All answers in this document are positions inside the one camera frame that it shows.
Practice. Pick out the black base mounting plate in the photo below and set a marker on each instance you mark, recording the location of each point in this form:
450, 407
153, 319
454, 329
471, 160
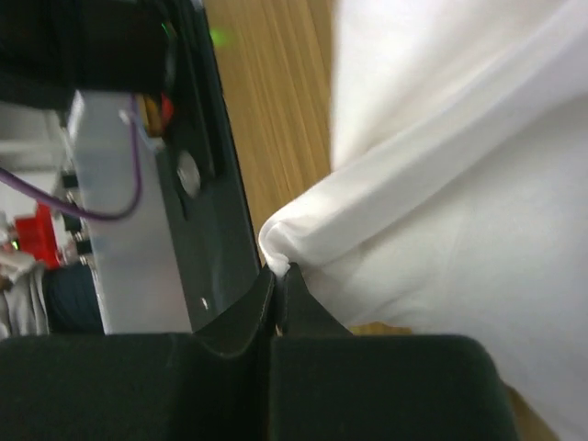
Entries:
204, 198

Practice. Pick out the white printed t-shirt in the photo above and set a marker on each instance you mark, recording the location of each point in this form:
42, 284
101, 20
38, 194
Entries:
457, 197

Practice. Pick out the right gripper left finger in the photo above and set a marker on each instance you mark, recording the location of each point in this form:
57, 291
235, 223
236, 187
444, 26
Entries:
209, 385

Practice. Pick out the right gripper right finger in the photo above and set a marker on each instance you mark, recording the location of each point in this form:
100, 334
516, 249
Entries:
328, 384

